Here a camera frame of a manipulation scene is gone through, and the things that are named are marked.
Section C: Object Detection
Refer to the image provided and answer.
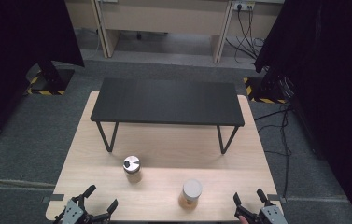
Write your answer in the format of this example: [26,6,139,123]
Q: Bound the beige floor cable cover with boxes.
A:
[0,178,56,189]

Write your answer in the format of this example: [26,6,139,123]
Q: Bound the black shelf rack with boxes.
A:
[90,77,246,155]

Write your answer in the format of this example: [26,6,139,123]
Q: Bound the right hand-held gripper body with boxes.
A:
[233,201,289,224]

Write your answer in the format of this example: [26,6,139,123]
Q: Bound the silver lid glass spice jar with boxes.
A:
[122,155,143,185]

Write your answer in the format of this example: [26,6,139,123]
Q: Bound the white wall power outlet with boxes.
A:
[232,0,256,12]

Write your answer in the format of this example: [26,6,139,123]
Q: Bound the beige wooden desk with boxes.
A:
[63,0,286,64]

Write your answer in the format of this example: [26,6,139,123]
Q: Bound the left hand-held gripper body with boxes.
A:
[52,194,113,224]

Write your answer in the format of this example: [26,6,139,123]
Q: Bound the black power cable bundle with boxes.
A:
[224,7,266,65]

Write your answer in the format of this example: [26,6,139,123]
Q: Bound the black stand base hazard tape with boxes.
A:
[24,60,76,96]
[243,75,290,105]

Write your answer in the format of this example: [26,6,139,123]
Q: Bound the black floor cable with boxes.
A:
[253,104,293,200]

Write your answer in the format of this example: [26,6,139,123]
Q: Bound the white lid glass spice jar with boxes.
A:
[177,178,204,210]

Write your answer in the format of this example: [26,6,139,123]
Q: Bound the grey tape piece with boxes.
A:
[266,193,288,205]
[42,193,65,203]

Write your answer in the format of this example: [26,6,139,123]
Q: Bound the black curtain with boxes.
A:
[0,0,86,145]
[253,0,352,224]

